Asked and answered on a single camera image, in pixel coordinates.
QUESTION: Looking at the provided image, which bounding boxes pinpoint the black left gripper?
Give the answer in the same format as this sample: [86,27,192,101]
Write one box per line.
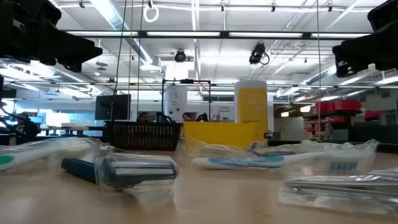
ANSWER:
[0,27,103,73]

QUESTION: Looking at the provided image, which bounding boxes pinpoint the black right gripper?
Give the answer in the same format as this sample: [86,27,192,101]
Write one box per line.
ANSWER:
[331,29,398,78]

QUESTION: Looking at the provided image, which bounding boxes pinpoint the teal white bagged toothbrush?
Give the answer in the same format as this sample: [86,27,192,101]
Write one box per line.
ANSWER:
[0,136,103,177]

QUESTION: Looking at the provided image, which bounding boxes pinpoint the silver tweezers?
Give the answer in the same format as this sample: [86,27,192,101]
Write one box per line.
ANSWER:
[279,174,398,216]
[366,167,398,181]

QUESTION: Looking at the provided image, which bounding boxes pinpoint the blue white bagged toothbrush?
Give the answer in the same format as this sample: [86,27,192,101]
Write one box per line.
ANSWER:
[191,139,379,177]

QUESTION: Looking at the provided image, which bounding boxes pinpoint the large red storage bin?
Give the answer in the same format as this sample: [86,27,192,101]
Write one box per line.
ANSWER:
[314,99,363,114]

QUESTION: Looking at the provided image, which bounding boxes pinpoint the small red storage bin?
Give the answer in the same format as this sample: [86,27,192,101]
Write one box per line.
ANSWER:
[364,109,382,121]

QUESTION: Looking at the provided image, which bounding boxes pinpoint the black computer monitor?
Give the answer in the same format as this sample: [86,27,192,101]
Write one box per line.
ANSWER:
[95,94,132,121]

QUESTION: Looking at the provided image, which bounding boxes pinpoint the black plastic basket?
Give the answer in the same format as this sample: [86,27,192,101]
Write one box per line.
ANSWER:
[104,120,183,152]

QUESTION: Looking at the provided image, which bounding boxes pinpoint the white cylindrical tank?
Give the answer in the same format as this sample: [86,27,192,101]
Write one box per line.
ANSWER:
[164,85,188,123]

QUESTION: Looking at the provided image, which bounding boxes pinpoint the yellow white wipes canister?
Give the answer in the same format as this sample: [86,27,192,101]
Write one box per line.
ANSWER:
[234,80,269,147]

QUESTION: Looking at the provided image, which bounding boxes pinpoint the black overhead light bar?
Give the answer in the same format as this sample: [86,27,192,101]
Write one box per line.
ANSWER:
[62,30,373,39]

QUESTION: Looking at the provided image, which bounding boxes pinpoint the yellow plastic basket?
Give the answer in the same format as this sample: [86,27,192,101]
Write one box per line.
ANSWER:
[182,121,259,147]

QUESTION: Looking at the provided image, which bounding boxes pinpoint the black hanging cable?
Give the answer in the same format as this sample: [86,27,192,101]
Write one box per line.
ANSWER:
[111,0,128,96]

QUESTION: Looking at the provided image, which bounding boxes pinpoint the yellow hanging cord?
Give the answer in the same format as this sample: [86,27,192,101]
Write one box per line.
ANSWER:
[316,0,322,141]
[127,0,134,121]

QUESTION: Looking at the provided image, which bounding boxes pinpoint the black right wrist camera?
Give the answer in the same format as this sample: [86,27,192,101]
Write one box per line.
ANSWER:
[368,0,398,32]

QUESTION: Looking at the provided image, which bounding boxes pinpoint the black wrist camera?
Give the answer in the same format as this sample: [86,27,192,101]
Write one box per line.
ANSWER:
[368,0,398,32]
[0,0,62,32]

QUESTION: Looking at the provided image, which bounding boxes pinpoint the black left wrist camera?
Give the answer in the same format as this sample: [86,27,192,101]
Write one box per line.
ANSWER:
[0,0,62,32]

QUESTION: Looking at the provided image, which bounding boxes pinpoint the white cable loop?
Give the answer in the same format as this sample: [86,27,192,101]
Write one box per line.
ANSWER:
[142,4,160,23]

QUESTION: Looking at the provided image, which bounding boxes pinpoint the black camera with cable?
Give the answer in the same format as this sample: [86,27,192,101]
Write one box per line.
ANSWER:
[248,42,270,66]

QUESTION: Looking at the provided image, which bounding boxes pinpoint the black overhead camera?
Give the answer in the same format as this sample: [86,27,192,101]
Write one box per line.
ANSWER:
[174,49,187,63]

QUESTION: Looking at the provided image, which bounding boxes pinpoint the black metal frame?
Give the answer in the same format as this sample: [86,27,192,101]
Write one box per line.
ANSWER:
[160,79,212,123]

